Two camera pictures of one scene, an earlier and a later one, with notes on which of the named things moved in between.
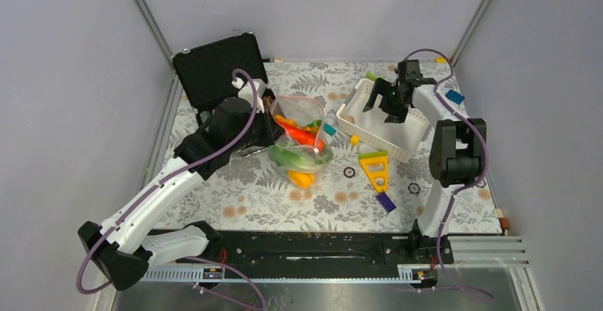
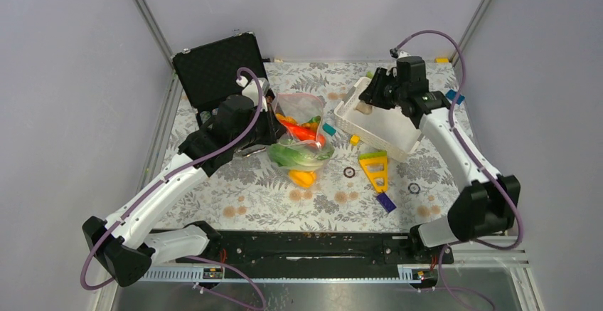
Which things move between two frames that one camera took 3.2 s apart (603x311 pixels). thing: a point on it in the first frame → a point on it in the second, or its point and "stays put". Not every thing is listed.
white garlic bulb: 348,118 → 364,108
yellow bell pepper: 301,179 stays put
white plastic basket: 399,140 stays put
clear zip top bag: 299,144 stays put
